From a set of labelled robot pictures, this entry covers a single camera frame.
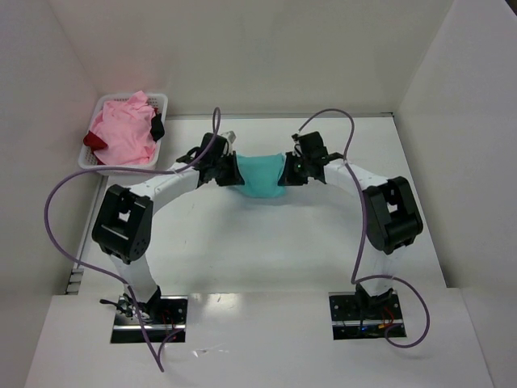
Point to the black t shirt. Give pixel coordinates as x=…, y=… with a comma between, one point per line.
x=157, y=130

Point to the red t shirt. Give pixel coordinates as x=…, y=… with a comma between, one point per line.
x=94, y=142

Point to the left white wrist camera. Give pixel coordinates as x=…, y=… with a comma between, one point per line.
x=230, y=136

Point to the pink t shirt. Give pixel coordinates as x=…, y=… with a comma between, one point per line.
x=125, y=126

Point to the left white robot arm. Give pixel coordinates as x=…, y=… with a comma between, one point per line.
x=124, y=223

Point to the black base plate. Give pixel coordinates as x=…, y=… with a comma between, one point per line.
x=357, y=317
x=169, y=323

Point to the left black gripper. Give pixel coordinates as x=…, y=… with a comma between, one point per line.
x=231, y=170

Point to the white plastic basket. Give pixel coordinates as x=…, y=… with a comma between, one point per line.
x=87, y=160

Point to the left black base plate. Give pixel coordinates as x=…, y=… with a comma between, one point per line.
x=169, y=323

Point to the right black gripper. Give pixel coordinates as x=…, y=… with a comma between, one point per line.
x=292, y=169

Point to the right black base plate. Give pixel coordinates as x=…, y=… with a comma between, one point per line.
x=357, y=317

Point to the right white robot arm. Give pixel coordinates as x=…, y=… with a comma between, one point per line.
x=391, y=219

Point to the teal t shirt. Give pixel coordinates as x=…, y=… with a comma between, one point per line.
x=261, y=175

